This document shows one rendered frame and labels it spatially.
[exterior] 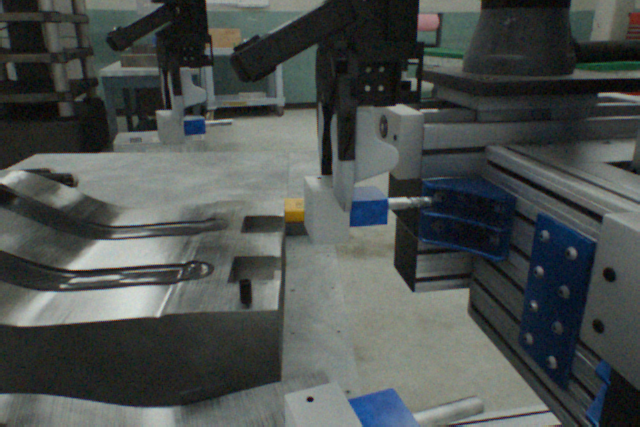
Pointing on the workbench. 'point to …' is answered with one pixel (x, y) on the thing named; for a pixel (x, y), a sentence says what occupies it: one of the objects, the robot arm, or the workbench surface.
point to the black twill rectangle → (202, 393)
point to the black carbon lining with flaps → (115, 278)
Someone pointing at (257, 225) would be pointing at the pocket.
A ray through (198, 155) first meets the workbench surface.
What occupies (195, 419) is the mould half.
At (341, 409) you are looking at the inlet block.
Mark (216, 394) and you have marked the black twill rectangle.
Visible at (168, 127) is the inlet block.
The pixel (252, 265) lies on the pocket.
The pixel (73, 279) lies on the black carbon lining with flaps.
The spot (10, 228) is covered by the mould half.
